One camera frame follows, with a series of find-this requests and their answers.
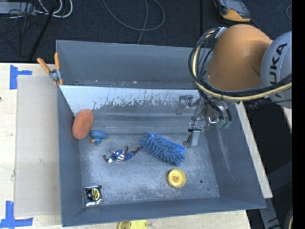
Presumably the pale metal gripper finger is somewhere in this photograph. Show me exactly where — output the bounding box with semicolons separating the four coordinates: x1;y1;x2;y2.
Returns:
183;127;203;149
175;95;201;115

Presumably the blue microfibre duster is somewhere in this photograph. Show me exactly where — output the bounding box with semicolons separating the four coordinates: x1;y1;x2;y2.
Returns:
139;131;186;167

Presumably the yellow plastic disc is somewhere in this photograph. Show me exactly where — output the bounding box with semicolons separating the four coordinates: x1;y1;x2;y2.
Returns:
167;168;187;188

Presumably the grey metal bin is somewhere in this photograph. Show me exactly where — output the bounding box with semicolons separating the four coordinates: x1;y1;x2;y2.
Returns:
55;39;267;228

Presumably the blue toy figure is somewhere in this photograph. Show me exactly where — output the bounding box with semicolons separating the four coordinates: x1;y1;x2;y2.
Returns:
102;146;144;164

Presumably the blue toy duck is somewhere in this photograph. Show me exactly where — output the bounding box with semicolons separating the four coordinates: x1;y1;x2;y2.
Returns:
89;130;109;145

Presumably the orange-brown oval sponge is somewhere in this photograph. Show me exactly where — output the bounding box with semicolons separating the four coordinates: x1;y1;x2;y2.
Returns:
71;109;94;141

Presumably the black and yellow tape measure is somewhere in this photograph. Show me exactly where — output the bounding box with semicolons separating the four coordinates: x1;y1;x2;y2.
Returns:
84;186;103;208

